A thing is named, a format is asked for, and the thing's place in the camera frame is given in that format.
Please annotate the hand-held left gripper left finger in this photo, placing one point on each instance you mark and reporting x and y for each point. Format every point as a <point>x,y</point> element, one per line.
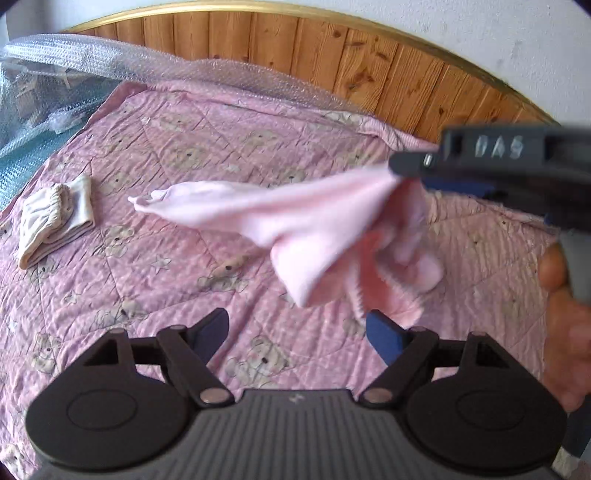
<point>213,328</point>

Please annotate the pink bear-print bedspread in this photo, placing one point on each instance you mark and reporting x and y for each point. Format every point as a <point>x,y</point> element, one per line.
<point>138,277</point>

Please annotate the pink garment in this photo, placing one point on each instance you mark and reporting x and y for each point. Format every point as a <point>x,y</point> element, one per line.
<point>300,221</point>

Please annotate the person's right hand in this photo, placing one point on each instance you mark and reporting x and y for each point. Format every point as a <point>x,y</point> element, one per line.
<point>565,341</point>

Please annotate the folded cream garment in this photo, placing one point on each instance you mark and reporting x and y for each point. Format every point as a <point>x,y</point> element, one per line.
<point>51,217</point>

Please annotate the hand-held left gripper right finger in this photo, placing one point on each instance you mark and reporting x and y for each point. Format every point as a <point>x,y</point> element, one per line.
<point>385,337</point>

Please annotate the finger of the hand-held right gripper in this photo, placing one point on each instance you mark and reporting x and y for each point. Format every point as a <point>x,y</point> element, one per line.
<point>413,165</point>

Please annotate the clear bubble wrap sheet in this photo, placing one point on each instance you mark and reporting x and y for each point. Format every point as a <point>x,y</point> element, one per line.
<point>184,69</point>

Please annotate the wooden headboard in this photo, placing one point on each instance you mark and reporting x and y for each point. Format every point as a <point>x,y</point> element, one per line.
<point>323,50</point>

